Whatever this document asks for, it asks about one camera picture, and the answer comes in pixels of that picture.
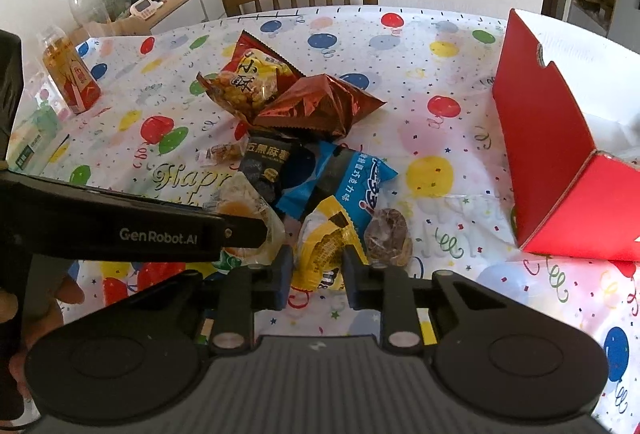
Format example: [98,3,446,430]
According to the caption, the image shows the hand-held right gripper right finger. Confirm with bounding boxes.
[342,247,506,356]

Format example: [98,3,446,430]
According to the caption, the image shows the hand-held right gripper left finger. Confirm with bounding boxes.
[125,247,296,356]

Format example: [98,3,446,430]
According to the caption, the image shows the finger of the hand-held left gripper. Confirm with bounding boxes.
[222,213,269,249]

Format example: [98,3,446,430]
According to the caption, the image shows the clear yellow pastry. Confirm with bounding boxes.
[202,174,287,272]

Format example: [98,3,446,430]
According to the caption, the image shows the yellow snack packet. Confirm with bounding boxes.
[290,197,371,292]

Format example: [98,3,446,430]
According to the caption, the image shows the clear brown cookie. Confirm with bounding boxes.
[362,207,415,267]

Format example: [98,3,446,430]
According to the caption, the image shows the black snack packet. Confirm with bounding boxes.
[239,131,321,207]

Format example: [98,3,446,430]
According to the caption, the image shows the blue snack packet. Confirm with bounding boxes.
[275,140,400,235]

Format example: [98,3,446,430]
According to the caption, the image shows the shiny red foil snack bag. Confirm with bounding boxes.
[252,73,388,141]

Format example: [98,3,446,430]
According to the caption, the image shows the red yellow snack bag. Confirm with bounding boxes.
[196,29,307,121]

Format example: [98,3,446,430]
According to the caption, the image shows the red cardboard box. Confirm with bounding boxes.
[492,8,640,262]

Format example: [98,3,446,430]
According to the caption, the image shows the person's left hand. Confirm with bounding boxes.
[0,264,87,400]

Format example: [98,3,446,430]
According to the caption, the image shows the small clear snack packet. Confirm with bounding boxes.
[197,141,248,165]

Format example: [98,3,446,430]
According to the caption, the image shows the green carton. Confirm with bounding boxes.
[7,107,71,175]

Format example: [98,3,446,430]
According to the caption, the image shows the orange drink bottle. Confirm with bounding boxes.
[37,25,102,115]

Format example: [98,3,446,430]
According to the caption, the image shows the balloon print tablecloth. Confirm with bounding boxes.
[10,4,640,434]

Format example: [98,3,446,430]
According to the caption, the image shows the white pink calculator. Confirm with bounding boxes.
[129,0,163,20]

